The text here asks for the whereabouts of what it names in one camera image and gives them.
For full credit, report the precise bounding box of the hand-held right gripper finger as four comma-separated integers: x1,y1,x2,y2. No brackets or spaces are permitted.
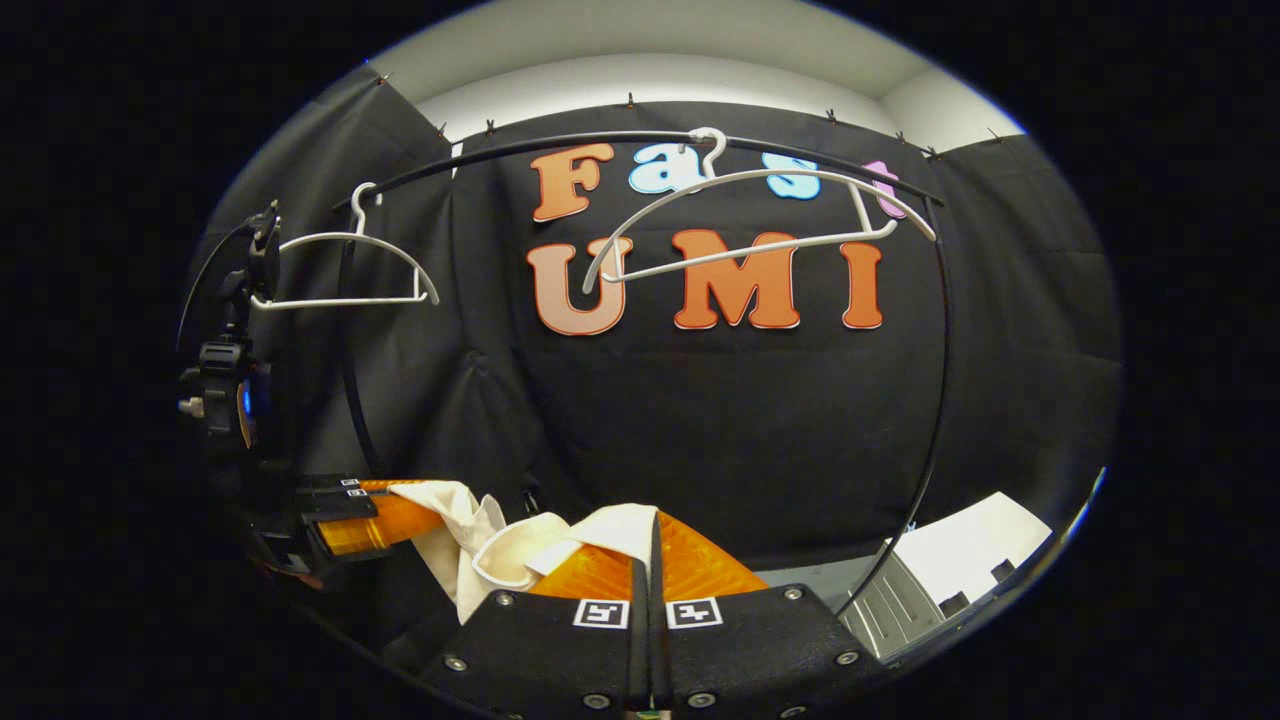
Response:
418,505,651,720
648,508,893,720

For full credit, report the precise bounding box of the cream button-up shirt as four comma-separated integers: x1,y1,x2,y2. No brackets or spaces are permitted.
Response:
388,480,661,626

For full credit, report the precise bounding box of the white plastic clothes hanger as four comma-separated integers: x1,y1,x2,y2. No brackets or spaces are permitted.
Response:
250,182,441,311
582,127,939,296

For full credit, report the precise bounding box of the grey ribbed panel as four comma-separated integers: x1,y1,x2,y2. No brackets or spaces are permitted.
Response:
838,553,946,661

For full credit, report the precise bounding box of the black backdrop cloth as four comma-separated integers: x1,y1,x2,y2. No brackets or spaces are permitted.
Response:
180,65,1126,641

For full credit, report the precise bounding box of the white flat board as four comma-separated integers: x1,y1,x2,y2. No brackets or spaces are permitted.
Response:
888,490,1053,626

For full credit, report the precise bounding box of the row of small black clips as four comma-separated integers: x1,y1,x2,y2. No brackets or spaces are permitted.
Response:
375,70,1006,161

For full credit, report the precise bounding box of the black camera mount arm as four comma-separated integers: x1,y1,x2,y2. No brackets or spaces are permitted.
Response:
176,200,283,466

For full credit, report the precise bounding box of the black metal clothes rail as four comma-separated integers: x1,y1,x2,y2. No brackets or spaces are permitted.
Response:
332,128,956,621

